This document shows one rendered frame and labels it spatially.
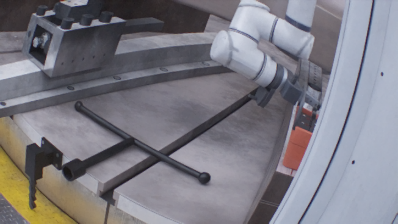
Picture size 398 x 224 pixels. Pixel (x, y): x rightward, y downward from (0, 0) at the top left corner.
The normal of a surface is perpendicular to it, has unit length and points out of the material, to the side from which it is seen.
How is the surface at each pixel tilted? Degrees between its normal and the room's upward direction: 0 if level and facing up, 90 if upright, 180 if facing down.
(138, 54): 72
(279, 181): 90
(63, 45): 90
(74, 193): 90
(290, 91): 95
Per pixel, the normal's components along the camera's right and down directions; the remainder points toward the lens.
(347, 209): -0.04, 0.36
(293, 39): -0.33, 0.29
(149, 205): 0.30, -0.89
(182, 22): 0.49, 0.46
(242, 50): 0.29, 0.07
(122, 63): 0.82, 0.15
